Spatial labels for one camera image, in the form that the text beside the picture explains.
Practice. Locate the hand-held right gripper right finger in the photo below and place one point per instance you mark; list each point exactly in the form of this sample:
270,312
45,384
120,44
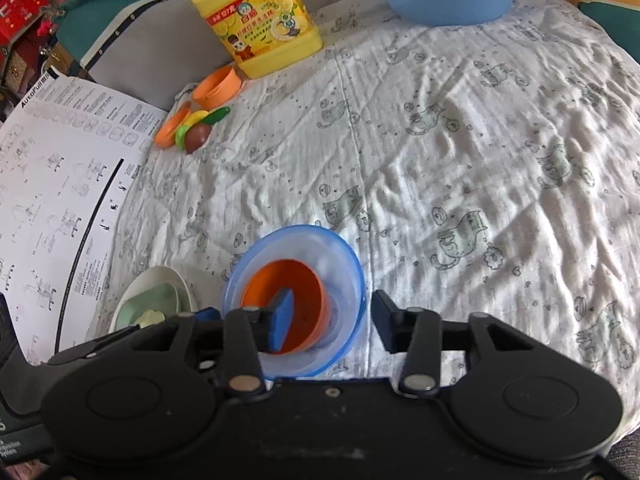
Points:
384,320

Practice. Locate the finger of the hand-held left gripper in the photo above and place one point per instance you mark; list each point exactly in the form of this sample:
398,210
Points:
208,314

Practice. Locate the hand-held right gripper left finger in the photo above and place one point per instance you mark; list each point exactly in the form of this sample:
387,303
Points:
281,320

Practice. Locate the small orange cup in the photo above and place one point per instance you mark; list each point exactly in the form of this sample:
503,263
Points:
295,280

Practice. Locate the clear white bowl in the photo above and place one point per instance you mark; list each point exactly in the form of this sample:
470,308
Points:
345,295

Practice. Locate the translucent blue bowl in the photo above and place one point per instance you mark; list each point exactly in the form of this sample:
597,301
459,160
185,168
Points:
310,360

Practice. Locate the yellow flower-shaped plate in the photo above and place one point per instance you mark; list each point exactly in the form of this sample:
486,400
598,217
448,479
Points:
150,319

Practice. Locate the green square plate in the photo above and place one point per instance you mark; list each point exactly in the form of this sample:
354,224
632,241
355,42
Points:
150,300

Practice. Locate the white cat print cloth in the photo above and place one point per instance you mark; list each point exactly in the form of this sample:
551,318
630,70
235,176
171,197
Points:
450,160

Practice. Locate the orange plate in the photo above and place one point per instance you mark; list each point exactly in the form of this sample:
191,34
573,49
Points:
170,127

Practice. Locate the yellow toy banana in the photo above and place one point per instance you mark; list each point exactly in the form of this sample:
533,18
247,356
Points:
196,117

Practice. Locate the green toy vegetable piece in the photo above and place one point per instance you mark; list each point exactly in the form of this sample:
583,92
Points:
217,115

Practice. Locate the white printed instruction sheet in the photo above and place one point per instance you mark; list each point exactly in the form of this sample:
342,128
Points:
50,185

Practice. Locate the orange bowl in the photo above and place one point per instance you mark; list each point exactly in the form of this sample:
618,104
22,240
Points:
220,87

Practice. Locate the teal grey quilt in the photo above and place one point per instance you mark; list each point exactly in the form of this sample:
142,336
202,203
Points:
125,50

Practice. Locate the yellow detergent bottle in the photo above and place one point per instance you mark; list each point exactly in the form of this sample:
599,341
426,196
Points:
260,25

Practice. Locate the dark wooden furniture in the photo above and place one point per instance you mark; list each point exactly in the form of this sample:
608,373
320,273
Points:
25,75

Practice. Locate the red decorated box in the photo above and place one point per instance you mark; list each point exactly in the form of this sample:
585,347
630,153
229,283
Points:
22,12

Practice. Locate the teal yellow striped pillow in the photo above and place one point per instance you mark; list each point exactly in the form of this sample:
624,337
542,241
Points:
600,5

